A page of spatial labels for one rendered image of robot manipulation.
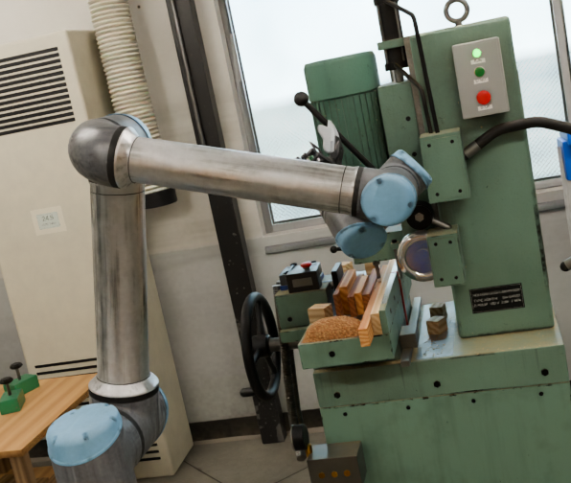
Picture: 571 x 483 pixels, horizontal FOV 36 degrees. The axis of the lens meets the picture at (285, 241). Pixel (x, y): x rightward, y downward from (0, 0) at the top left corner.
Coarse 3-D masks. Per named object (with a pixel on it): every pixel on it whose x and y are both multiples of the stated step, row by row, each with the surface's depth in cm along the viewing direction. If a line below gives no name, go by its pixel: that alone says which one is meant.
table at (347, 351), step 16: (400, 304) 219; (400, 320) 215; (288, 336) 220; (304, 336) 202; (384, 336) 193; (304, 352) 198; (320, 352) 197; (336, 352) 196; (352, 352) 195; (368, 352) 194; (384, 352) 194; (304, 368) 198
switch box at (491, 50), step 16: (464, 48) 188; (480, 48) 187; (496, 48) 187; (464, 64) 189; (480, 64) 188; (496, 64) 187; (464, 80) 189; (496, 80) 188; (464, 96) 190; (496, 96) 189; (464, 112) 191; (480, 112) 190; (496, 112) 190
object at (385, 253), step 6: (390, 228) 218; (396, 228) 217; (390, 234) 214; (396, 234) 214; (390, 240) 215; (384, 246) 215; (390, 246) 215; (378, 252) 216; (384, 252) 216; (390, 252) 215; (366, 258) 217; (372, 258) 217; (378, 258) 216; (384, 258) 216; (390, 258) 216
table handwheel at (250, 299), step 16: (256, 304) 234; (240, 320) 221; (272, 320) 242; (240, 336) 219; (256, 336) 231; (272, 336) 243; (256, 352) 227; (272, 352) 232; (256, 368) 220; (272, 368) 238; (256, 384) 220; (272, 384) 236
